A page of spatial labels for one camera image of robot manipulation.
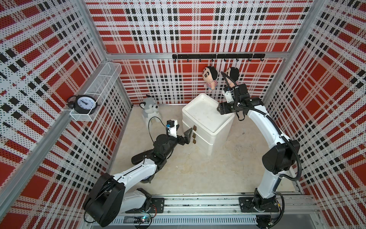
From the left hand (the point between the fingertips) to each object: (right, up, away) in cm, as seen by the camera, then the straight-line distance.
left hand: (188, 127), depth 80 cm
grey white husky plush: (-28, +8, +21) cm, 36 cm away
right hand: (+23, +12, +5) cm, 26 cm away
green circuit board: (-21, -46, -10) cm, 51 cm away
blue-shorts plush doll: (+14, +33, +11) cm, 37 cm away
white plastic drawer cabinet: (+13, 0, -3) cm, 13 cm away
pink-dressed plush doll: (+30, +36, +18) cm, 50 cm away
